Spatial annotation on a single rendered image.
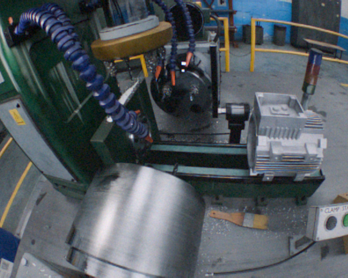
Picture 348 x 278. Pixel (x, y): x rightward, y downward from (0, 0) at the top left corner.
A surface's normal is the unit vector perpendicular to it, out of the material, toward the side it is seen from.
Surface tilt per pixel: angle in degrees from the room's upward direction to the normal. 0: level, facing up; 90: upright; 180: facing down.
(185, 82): 90
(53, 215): 0
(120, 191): 2
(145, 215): 24
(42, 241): 0
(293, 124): 90
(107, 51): 90
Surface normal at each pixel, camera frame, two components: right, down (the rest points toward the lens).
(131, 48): 0.22, 0.66
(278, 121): -0.20, 0.70
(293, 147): -0.15, -0.71
